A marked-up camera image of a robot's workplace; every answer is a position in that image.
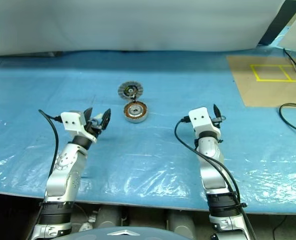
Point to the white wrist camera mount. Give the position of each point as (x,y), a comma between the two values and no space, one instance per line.
(200,118)
(71,121)

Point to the silver round motor cover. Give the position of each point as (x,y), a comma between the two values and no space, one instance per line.
(130,90)

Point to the brown cardboard sheet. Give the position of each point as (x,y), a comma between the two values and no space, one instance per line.
(262,95)

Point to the grey rounded cylinder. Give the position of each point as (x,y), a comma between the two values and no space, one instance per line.
(109,216)
(181,222)

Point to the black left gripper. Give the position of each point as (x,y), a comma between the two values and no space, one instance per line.
(97,127)

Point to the grey robot torso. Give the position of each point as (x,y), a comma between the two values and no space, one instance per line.
(117,235)

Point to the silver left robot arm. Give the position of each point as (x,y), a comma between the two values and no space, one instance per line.
(63,170)

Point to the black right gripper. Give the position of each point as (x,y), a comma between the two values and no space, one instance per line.
(217,122)

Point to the white backdrop board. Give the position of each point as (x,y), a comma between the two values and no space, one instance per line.
(137,25)

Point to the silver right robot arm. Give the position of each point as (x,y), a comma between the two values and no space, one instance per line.
(210,160)

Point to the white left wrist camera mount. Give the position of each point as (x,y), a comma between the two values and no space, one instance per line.
(71,121)

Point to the silver motor base copper coils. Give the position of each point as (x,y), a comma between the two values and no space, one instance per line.
(135,111)

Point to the small white plastic plug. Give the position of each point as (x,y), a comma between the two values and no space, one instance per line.
(86,226)

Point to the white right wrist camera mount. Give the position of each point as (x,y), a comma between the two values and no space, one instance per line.
(200,118)

